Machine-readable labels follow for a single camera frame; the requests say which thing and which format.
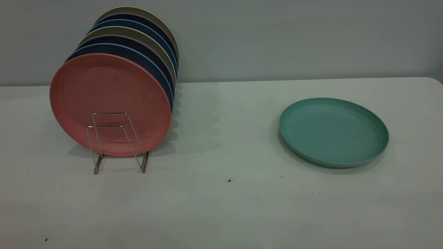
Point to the beige plate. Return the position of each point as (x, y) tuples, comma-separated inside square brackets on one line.
[(129, 31), (133, 9)]

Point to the pink plate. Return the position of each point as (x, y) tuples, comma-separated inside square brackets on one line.
[(104, 90)]

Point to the dark purple plate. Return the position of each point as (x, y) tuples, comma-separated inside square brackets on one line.
[(121, 40), (147, 19)]

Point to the blue plate with light rim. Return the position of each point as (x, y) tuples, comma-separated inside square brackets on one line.
[(119, 49)]

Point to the green plate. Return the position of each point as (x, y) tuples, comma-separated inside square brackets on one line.
[(332, 133)]

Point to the teal blue plate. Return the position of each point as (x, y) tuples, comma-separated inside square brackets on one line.
[(140, 25)]

